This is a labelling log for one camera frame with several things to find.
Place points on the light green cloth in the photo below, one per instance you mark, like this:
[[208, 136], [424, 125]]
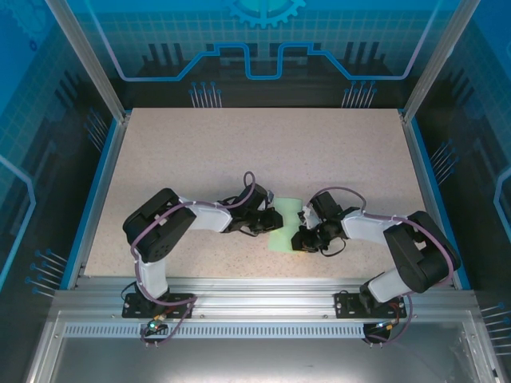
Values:
[[289, 211]]

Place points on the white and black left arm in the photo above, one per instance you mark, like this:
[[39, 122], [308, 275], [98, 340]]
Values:
[[159, 227]]

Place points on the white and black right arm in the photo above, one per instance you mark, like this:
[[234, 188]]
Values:
[[419, 255]]

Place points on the grey metal tray panel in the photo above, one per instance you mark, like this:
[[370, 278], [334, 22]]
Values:
[[259, 363]]

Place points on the long aluminium mounting rail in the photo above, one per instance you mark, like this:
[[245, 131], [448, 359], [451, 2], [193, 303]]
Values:
[[259, 295]]

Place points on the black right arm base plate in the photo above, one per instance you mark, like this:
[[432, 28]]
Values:
[[345, 305]]

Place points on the blue and aluminium side rail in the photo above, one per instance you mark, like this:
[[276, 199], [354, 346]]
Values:
[[108, 159], [427, 179]]

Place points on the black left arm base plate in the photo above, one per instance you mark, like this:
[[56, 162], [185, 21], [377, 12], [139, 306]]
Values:
[[131, 309]]

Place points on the aluminium frame post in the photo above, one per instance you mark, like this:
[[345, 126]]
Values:
[[92, 68], [435, 60]]

